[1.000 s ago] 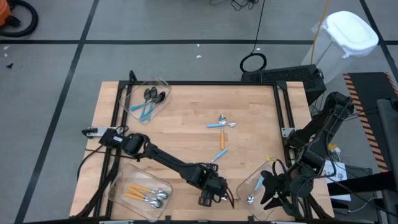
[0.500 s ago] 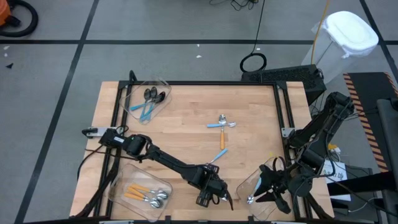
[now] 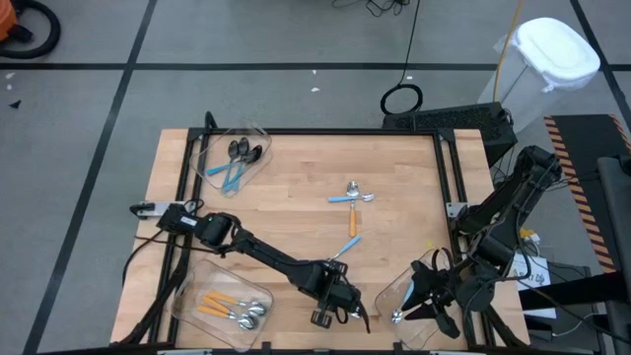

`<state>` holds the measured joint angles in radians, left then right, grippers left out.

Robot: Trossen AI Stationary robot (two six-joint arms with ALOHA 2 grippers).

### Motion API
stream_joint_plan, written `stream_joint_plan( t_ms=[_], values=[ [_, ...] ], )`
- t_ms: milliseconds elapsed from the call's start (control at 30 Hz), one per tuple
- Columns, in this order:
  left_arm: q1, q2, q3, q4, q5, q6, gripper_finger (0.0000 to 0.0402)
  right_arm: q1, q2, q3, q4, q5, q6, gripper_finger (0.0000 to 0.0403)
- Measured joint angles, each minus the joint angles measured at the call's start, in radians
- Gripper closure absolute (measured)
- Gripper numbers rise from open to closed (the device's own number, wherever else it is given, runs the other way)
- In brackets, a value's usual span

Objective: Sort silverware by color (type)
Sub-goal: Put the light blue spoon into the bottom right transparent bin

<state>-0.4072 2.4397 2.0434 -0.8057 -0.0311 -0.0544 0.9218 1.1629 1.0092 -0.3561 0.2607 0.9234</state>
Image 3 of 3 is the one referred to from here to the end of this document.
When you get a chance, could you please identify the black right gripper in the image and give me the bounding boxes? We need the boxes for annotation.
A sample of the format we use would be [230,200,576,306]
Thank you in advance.
[401,248,469,340]

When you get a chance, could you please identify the clear plastic container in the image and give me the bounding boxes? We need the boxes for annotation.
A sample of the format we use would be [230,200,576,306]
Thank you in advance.
[189,122,275,198]
[374,248,477,350]
[171,258,275,352]

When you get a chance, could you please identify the black vacuum hose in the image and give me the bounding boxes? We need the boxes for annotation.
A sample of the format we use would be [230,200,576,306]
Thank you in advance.
[0,0,63,60]

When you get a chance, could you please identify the yellow plug power strip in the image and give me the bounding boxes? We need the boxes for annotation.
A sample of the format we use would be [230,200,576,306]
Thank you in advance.
[517,225,543,248]

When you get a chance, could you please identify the black perforated computer case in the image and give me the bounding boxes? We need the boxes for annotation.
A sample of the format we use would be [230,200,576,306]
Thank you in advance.
[382,101,519,169]

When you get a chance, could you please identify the white paper label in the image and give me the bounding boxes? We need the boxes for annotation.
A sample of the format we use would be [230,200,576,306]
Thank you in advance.
[510,251,558,320]

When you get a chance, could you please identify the tangled black floor cables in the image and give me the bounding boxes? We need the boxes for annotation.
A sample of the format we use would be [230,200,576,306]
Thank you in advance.
[330,0,413,19]

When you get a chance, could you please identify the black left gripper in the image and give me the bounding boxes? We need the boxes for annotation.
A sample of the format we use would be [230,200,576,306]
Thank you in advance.
[311,263,366,327]

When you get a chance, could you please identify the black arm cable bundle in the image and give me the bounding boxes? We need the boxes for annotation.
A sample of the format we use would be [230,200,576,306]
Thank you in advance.
[462,295,526,349]
[120,231,196,346]

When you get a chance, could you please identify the orange handle silver spoon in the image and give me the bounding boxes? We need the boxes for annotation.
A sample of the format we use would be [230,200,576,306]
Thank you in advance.
[206,290,269,317]
[201,295,247,321]
[345,180,361,239]
[195,304,261,330]

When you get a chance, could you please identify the black aluminium table frame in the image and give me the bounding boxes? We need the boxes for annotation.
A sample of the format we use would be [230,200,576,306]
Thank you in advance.
[167,110,494,354]

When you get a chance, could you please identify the teal handle black spoon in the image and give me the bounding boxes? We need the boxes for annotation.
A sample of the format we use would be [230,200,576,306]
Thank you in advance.
[221,151,258,193]
[205,139,241,178]
[224,136,250,192]
[230,144,264,192]

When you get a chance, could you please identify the black cable with coil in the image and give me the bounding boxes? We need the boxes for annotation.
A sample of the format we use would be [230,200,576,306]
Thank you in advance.
[379,0,425,117]

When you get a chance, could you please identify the orange vacuum cleaner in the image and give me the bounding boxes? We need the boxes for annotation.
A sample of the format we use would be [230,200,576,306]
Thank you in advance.
[0,0,21,43]

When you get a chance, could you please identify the black hazard-striped mat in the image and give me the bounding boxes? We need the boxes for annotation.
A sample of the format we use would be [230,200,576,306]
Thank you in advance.
[543,112,631,275]

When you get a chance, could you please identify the white lined trash bin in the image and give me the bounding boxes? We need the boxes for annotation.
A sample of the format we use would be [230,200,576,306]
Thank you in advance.
[477,17,602,134]

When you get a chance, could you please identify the yellow hanging cable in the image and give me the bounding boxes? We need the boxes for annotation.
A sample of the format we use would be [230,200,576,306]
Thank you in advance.
[492,0,525,100]

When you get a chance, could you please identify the dark grey equipment stand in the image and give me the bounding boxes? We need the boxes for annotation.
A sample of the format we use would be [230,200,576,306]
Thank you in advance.
[517,155,631,355]

